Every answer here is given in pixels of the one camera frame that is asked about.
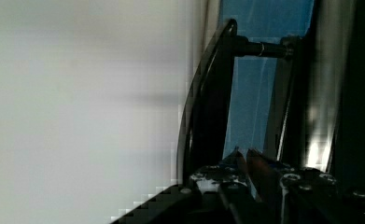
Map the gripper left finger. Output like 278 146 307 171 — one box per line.
190 147 249 194

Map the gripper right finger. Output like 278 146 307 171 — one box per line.
246 148 337 205

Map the black silver toaster oven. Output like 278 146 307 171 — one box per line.
176 0 365 190

